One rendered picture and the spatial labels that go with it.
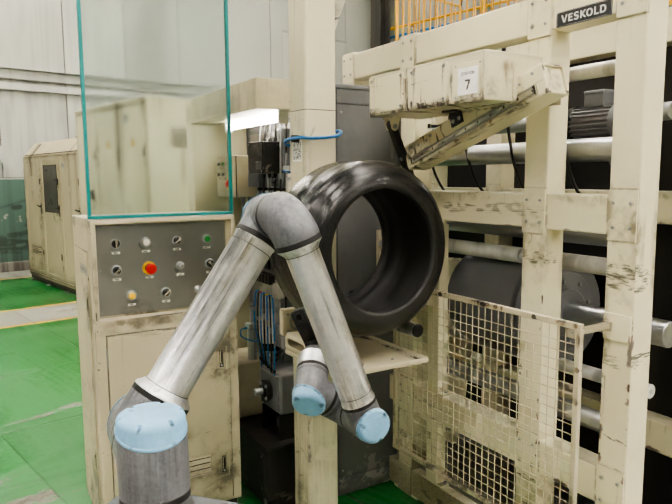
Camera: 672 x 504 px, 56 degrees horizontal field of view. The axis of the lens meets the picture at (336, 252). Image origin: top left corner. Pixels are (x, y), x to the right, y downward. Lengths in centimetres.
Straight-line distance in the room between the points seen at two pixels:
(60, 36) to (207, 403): 928
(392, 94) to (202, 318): 113
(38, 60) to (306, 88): 912
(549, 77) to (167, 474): 147
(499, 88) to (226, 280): 99
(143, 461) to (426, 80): 143
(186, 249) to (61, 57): 897
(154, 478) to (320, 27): 161
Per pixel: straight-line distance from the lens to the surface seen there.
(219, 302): 158
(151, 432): 141
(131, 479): 145
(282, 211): 151
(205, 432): 271
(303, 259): 151
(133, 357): 253
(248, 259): 159
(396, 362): 215
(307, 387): 171
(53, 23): 1143
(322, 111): 234
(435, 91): 213
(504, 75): 202
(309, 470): 255
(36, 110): 1112
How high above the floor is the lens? 142
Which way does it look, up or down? 7 degrees down
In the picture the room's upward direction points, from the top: straight up
